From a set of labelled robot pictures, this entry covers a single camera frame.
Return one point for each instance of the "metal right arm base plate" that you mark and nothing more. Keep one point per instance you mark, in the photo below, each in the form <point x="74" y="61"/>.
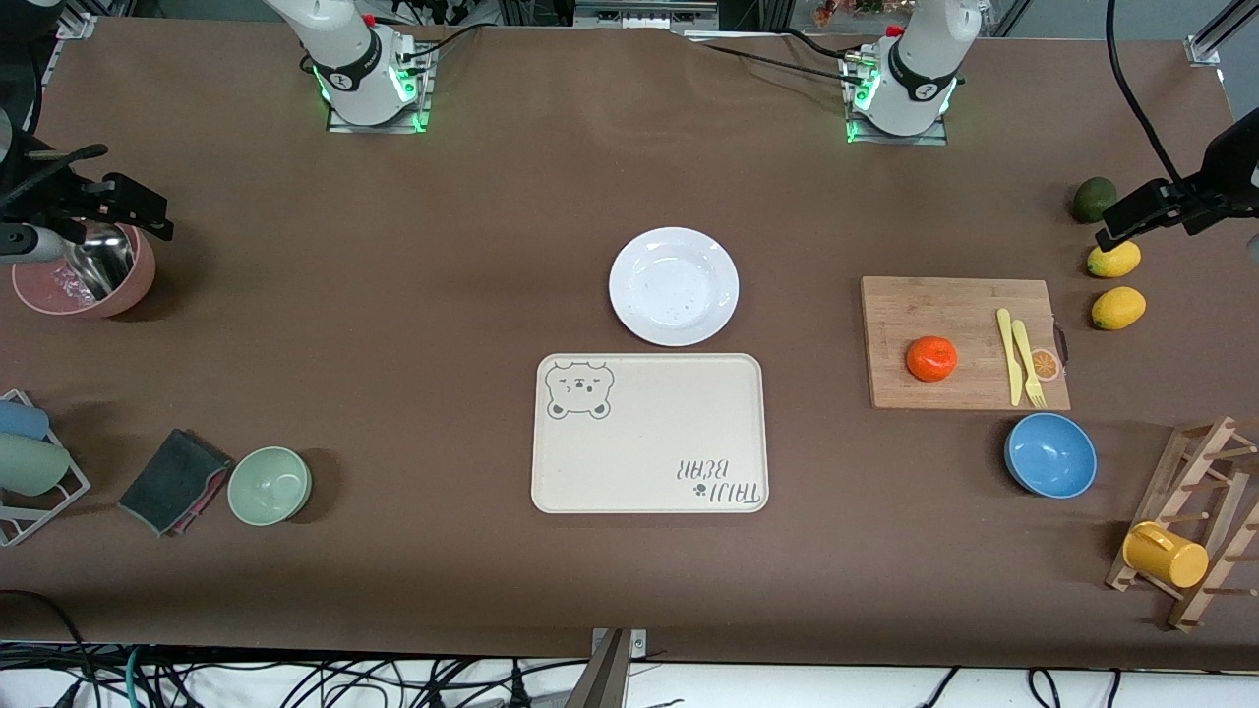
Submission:
<point x="379" y="126"/>

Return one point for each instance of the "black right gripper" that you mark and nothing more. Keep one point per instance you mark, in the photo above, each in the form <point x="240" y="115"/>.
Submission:
<point x="34" y="193"/>

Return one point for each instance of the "white round plate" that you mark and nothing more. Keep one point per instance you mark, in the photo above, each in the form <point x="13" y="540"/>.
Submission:
<point x="679" y="290"/>

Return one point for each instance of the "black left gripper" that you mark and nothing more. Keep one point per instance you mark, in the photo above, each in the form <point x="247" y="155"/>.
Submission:
<point x="1230" y="167"/>

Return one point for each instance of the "yellow mug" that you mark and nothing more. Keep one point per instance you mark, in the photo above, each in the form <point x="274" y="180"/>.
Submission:
<point x="1166" y="557"/>

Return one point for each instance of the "yellow plastic fork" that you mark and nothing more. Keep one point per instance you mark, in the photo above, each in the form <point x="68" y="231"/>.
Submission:
<point x="1026" y="359"/>

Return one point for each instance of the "metal scoop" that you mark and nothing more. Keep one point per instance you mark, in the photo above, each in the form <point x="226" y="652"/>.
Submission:
<point x="108" y="258"/>

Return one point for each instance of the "pale blue cup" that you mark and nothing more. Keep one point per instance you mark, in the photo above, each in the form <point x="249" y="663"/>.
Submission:
<point x="22" y="420"/>

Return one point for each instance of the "orange mandarin fruit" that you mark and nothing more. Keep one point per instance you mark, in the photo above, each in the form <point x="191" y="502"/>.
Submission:
<point x="931" y="359"/>

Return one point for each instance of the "yellow lemon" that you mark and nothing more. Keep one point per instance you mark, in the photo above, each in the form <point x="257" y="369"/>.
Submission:
<point x="1116" y="262"/>
<point x="1118" y="308"/>

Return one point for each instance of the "pink bowl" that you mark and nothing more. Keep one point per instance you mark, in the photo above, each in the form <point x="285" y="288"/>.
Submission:
<point x="133" y="285"/>

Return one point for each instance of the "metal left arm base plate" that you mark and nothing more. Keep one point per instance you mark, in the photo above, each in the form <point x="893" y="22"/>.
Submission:
<point x="895" y="140"/>

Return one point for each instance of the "pale green bowl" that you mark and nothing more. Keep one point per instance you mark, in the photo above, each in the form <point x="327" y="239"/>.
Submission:
<point x="269" y="486"/>

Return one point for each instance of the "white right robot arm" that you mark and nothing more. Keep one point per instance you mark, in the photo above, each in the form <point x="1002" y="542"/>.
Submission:
<point x="344" y="59"/>

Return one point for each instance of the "dark green avocado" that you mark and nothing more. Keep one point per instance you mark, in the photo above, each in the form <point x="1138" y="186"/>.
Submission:
<point x="1090" y="200"/>

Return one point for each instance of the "pale green cup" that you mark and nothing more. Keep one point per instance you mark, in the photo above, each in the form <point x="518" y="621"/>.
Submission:
<point x="29" y="464"/>

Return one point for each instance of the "wooden cutting board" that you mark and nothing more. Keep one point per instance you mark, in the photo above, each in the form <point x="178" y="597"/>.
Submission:
<point x="925" y="315"/>

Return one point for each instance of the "wooden cup rack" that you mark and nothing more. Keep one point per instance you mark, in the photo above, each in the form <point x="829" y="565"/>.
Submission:
<point x="1205" y="472"/>

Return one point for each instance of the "dark grey folded cloth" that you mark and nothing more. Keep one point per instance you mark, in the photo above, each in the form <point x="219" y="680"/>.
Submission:
<point x="172" y="482"/>

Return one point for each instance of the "aluminium frame profile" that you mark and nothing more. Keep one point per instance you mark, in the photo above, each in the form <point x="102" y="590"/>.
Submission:
<point x="644" y="14"/>

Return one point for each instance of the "yellow plastic knife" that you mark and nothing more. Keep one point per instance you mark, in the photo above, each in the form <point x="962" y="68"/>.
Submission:
<point x="1009" y="354"/>

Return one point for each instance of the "beige tray with bear print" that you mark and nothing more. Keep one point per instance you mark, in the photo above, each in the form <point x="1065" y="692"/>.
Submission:
<point x="659" y="433"/>

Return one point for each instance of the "blue bowl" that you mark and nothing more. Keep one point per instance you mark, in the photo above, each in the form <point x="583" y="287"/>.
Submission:
<point x="1050" y="454"/>

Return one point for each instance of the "orange slice decoration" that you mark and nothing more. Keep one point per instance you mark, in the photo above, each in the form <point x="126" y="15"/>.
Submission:
<point x="1045" y="365"/>

